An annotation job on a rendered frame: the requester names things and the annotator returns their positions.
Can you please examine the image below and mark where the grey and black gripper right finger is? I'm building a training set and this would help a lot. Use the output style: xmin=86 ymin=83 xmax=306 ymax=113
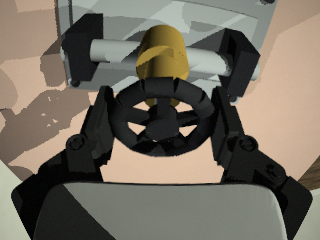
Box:
xmin=210 ymin=86 xmax=313 ymax=240

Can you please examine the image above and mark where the grey metal base plate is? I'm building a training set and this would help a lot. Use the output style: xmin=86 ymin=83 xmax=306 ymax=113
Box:
xmin=58 ymin=0 xmax=278 ymax=105

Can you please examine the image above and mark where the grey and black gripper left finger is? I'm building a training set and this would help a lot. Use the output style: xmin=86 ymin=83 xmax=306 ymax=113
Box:
xmin=11 ymin=86 xmax=115 ymax=240

